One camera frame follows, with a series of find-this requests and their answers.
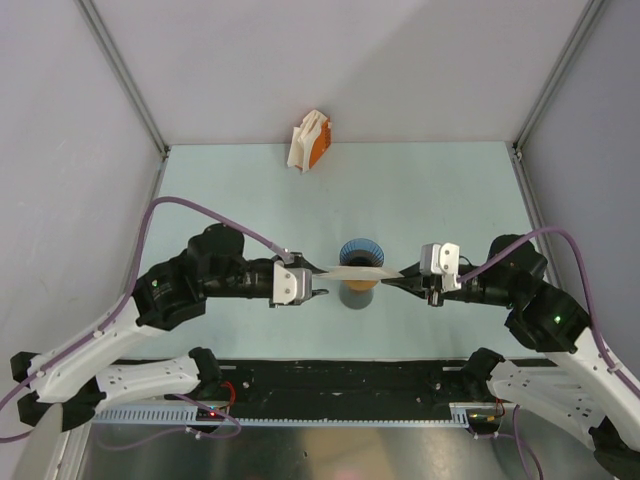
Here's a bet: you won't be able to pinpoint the single white paper filter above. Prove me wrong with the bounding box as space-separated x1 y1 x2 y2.
313 265 402 282

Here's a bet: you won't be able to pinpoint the glass beaker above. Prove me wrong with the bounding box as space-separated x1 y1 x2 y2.
339 285 374 310

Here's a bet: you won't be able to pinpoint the blue glass dripper cone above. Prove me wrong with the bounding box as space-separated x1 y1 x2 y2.
339 238 385 268

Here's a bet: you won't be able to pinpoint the white paper coffee filters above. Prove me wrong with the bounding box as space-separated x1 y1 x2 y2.
287 110 328 173

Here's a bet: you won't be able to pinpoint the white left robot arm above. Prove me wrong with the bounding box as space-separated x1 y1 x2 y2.
11 224 321 431

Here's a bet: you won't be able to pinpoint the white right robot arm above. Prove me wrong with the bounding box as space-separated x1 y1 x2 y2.
386 231 639 479

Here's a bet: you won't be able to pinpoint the orange filter box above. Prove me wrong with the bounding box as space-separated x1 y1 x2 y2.
304 117 332 171

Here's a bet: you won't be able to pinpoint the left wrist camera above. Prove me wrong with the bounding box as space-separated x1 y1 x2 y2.
271 262 312 306

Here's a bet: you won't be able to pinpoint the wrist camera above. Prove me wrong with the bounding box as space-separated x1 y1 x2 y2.
419 242 461 292
271 262 312 306

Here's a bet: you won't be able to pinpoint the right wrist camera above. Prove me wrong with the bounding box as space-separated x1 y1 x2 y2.
419 242 461 292

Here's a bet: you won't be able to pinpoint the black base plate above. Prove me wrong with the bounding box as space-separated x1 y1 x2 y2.
190 360 498 422

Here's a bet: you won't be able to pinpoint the white cable duct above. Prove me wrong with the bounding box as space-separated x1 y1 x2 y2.
92 403 469 429

